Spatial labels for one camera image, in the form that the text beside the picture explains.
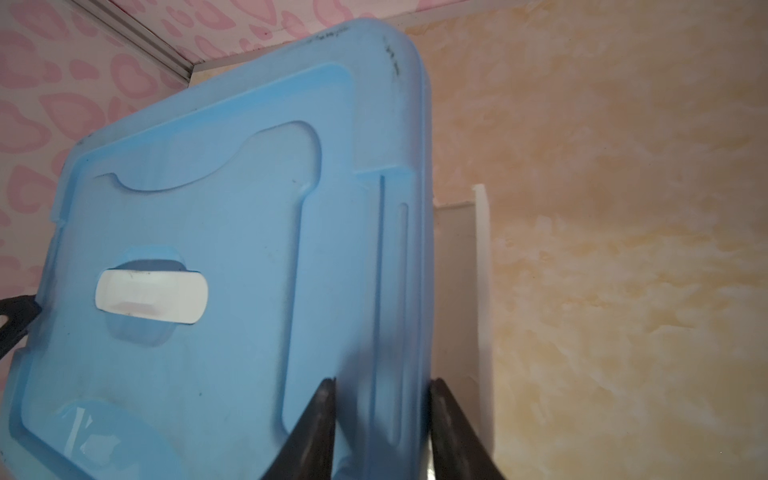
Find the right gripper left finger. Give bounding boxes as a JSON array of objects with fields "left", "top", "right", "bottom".
[{"left": 262, "top": 378, "right": 337, "bottom": 480}]

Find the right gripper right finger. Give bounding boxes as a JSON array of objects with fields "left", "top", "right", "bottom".
[{"left": 429, "top": 378, "right": 505, "bottom": 480}]

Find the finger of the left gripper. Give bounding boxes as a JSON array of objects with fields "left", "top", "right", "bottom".
[{"left": 0, "top": 295, "right": 42, "bottom": 358}]

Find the white plastic storage bin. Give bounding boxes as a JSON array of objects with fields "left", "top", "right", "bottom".
[{"left": 432, "top": 184, "right": 495, "bottom": 453}]

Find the blue plastic bin lid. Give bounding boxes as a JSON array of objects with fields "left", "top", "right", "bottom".
[{"left": 1, "top": 19, "right": 434, "bottom": 479}]

